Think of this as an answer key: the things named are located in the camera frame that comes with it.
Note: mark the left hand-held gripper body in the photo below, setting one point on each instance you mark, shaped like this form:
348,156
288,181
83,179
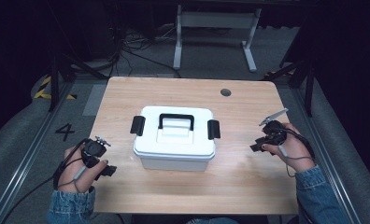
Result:
94,150

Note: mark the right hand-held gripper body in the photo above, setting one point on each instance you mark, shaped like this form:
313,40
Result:
275,132

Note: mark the white plastic storage box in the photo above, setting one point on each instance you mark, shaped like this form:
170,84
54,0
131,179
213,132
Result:
173,164

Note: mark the white storage box lid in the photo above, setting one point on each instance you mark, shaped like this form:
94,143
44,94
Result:
173,146

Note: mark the person's right hand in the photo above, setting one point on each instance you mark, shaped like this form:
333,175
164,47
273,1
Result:
298,151

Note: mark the person's left hand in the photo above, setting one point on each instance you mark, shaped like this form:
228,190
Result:
77,177

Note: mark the black box latch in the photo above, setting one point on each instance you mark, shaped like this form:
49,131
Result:
138,125
213,129

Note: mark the black tripod stand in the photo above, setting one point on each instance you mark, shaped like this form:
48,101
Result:
307,84
57,77

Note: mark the yellow black hazard tape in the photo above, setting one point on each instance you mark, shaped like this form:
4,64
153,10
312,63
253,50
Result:
41,93

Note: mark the person's denim lap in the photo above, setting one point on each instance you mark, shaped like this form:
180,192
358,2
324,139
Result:
211,221

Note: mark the metal floor rail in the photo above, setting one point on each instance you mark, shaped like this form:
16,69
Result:
27,155
326,155

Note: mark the white metal desk frame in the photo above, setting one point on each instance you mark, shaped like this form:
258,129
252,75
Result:
217,19

